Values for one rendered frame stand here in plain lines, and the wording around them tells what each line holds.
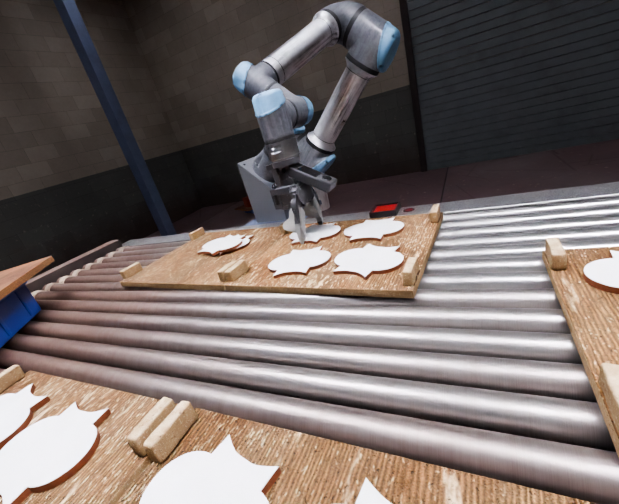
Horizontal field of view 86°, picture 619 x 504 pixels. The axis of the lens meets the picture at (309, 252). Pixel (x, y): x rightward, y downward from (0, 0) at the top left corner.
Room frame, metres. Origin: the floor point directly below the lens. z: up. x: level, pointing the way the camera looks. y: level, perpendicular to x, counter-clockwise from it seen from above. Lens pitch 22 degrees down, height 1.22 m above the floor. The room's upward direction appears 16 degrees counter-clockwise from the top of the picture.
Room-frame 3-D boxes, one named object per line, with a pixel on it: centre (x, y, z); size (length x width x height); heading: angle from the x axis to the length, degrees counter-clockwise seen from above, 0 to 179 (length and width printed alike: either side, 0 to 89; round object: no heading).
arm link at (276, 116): (0.84, -0.01, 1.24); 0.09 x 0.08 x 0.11; 147
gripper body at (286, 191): (0.84, 0.00, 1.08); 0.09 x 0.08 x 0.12; 56
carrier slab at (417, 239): (0.70, -0.07, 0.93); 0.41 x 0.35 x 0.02; 56
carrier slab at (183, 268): (0.93, 0.28, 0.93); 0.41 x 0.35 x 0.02; 56
